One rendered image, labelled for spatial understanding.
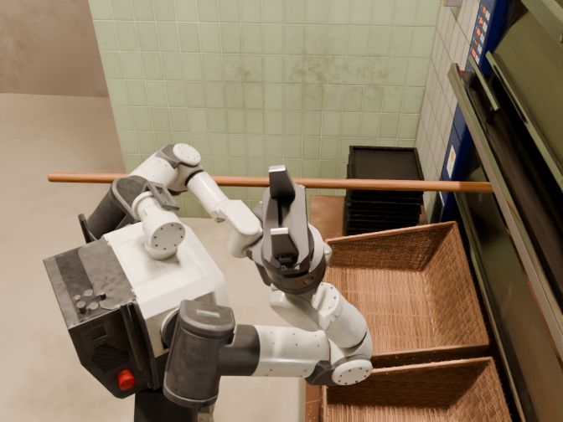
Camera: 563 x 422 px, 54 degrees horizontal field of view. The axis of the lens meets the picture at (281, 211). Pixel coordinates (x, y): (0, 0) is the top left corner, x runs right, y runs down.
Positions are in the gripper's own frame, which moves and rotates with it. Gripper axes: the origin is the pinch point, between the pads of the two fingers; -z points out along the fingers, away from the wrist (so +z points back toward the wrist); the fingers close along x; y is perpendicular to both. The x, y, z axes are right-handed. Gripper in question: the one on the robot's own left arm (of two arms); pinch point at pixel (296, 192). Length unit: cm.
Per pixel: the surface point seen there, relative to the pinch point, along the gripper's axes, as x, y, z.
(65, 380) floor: 118, -91, 48
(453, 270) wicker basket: 42, 38, -41
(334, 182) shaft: -1.2, 6.9, -9.0
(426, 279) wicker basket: 59, 27, -49
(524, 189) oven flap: -21, 56, -9
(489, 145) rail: -24, 44, -17
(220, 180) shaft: -1.1, -20.1, 9.9
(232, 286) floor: 119, -70, -40
